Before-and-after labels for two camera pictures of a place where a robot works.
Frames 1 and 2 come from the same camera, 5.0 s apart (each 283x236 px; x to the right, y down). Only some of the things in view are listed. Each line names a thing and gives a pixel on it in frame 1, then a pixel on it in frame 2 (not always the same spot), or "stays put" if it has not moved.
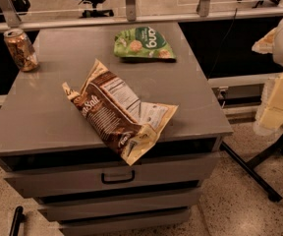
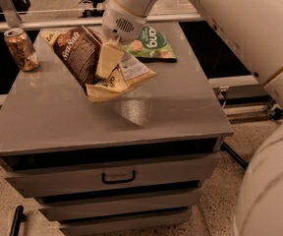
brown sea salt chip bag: [132, 129] → [81, 49]
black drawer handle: [115, 181] stays put
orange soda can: [22, 49] stays put
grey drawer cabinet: [115, 133] stays put
